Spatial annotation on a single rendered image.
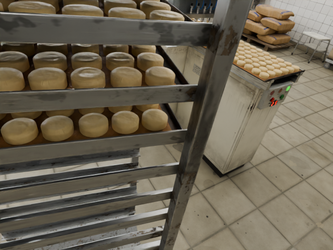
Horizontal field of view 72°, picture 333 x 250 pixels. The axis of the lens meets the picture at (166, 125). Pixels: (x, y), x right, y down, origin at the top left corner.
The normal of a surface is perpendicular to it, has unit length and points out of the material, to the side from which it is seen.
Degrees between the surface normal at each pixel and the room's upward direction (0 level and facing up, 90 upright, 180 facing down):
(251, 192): 0
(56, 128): 0
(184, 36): 90
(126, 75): 0
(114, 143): 90
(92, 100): 90
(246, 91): 90
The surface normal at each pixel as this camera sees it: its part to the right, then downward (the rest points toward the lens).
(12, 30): 0.29, 0.62
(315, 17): -0.85, 0.23
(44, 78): 0.13, -0.78
